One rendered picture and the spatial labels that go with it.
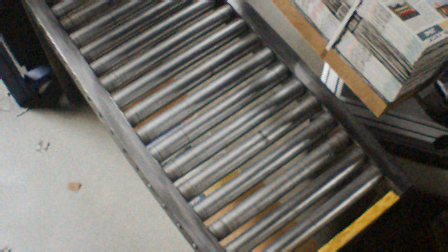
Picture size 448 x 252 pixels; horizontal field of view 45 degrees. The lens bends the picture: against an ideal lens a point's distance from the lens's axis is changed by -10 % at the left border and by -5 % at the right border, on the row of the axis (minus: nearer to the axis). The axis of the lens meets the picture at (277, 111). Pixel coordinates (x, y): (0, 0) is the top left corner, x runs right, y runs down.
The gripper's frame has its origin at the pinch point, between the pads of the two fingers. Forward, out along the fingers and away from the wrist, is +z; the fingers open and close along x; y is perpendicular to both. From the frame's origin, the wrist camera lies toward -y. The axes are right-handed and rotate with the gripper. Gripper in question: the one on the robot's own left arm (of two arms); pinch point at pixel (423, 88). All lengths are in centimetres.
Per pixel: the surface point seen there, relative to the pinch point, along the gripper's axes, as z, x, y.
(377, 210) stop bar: -14.6, 19.5, -22.4
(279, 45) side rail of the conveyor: 38.7, 7.1, -19.9
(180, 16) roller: 64, 23, -26
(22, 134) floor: 108, 50, -122
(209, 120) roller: 32, 35, -31
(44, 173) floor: 86, 51, -122
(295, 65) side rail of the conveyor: 30.9, 7.8, -20.2
